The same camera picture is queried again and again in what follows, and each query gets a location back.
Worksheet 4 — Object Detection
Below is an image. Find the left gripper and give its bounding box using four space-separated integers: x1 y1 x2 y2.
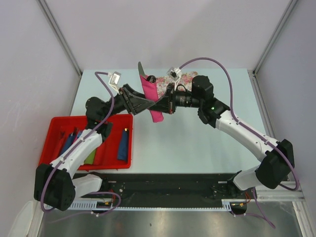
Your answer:
102 84 155 120

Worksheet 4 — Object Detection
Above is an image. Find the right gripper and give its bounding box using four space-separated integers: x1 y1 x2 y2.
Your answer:
150 83 202 115

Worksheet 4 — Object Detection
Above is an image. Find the pink paper napkin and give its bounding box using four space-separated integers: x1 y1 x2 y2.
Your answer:
140 75 163 123

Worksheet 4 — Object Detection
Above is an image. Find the floral tray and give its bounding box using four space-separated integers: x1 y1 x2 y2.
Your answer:
156 71 198 98

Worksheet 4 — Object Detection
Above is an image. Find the silver spoon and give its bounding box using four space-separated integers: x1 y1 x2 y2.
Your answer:
146 75 156 83

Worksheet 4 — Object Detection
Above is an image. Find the silver knife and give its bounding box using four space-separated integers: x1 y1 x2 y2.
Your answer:
138 61 146 77

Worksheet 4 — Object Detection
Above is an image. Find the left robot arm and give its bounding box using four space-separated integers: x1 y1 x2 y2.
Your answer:
34 84 156 212

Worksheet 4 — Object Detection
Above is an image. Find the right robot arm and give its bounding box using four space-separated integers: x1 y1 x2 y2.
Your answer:
141 75 295 198

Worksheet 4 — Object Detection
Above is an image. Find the blue napkin roll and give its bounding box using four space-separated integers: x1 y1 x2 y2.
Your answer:
117 128 129 162
59 133 76 155

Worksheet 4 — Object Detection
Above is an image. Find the green napkin roll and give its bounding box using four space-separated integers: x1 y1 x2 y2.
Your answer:
84 150 96 165

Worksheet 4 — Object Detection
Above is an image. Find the red plastic bin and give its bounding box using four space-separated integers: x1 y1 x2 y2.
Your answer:
39 114 133 171

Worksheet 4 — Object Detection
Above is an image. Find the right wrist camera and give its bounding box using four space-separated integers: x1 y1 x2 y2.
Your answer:
167 67 182 87

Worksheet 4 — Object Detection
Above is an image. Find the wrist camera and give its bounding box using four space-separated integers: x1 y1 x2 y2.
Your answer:
108 72 121 92
167 67 182 87

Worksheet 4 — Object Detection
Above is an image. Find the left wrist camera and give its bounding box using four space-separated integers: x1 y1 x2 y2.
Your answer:
108 72 121 92

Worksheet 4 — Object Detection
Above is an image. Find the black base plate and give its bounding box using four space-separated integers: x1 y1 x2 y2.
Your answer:
85 173 253 209

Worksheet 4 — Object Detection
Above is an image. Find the white cable duct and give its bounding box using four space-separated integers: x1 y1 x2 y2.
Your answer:
68 200 232 212

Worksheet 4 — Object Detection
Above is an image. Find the aluminium rail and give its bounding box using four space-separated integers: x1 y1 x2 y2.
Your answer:
256 186 305 202

